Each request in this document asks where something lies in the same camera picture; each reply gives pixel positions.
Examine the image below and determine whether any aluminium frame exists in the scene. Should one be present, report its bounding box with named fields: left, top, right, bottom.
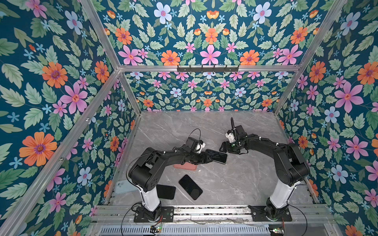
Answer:
left=1, top=1, right=345, bottom=236

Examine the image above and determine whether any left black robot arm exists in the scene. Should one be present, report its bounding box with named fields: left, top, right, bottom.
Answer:
left=128, top=146, right=213, bottom=222

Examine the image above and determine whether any light blue phone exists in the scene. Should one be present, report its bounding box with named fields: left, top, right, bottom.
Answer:
left=115, top=180, right=139, bottom=195

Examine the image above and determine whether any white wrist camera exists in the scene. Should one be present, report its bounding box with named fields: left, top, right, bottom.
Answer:
left=225, top=131, right=236, bottom=143
left=195, top=140, right=206, bottom=153

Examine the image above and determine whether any white ventilated cable duct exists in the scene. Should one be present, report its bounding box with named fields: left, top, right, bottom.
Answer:
left=99, top=224, right=271, bottom=236

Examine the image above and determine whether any pink phone case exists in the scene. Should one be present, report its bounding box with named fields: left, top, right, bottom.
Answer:
left=173, top=162, right=197, bottom=171

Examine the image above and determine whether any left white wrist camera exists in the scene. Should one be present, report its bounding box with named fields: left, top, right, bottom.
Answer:
left=195, top=140, right=206, bottom=153

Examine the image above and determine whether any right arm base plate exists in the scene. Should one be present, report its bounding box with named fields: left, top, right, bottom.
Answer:
left=248, top=205, right=292, bottom=222

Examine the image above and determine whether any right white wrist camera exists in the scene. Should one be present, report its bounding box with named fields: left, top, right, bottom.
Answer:
left=225, top=131, right=236, bottom=143

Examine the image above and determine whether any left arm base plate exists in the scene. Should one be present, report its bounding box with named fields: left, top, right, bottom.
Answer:
left=133, top=206, right=174, bottom=223

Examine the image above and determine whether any purple-edged phone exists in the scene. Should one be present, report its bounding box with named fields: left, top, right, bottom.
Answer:
left=157, top=184, right=176, bottom=200

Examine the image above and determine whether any silver-edged black phone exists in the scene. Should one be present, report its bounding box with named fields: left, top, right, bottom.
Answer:
left=205, top=149, right=227, bottom=164

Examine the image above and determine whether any black phone face up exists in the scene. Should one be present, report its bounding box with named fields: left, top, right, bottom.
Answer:
left=179, top=175, right=203, bottom=200

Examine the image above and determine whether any black hook rail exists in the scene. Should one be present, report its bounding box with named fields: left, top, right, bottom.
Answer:
left=176, top=65, right=239, bottom=73

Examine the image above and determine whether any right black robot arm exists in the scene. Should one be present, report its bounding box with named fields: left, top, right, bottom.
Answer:
left=220, top=134, right=310, bottom=221

